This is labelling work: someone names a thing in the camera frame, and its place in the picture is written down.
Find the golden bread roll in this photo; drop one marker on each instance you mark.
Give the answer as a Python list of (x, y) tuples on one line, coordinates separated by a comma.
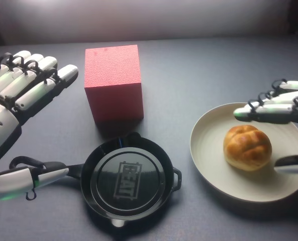
[(246, 148)]

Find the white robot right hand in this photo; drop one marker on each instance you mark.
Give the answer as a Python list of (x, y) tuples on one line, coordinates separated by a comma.
[(277, 105)]

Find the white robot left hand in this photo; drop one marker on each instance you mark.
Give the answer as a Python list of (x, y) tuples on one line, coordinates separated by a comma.
[(0, 125)]

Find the grey table cloth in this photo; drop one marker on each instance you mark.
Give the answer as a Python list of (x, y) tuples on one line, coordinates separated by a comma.
[(163, 226)]

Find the cream round plate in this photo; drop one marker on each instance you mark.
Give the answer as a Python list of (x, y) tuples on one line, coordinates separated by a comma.
[(209, 150)]

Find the red block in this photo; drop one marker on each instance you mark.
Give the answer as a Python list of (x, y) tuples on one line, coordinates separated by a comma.
[(113, 75)]

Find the black cast iron pan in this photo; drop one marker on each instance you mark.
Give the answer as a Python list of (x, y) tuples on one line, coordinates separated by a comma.
[(128, 180)]

